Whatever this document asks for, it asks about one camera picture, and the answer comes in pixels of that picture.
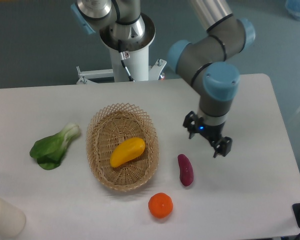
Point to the yellow mango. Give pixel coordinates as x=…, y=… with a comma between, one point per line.
x=126, y=151

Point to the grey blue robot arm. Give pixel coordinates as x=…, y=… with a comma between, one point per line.
x=202, y=65

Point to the cream cylindrical bottle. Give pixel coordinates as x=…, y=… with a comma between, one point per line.
x=12, y=220

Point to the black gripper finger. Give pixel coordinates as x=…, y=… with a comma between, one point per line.
x=222, y=146
x=190, y=123

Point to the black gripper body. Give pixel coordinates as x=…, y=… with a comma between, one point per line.
x=213, y=133

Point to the woven wicker basket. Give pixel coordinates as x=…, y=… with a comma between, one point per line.
x=107, y=129

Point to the green bok choy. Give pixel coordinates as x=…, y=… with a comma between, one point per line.
x=50, y=151

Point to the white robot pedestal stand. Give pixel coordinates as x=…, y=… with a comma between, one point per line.
x=128, y=46

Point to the orange tangerine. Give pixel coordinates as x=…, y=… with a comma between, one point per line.
x=160, y=205

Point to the purple sweet potato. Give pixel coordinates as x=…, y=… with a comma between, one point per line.
x=186, y=173

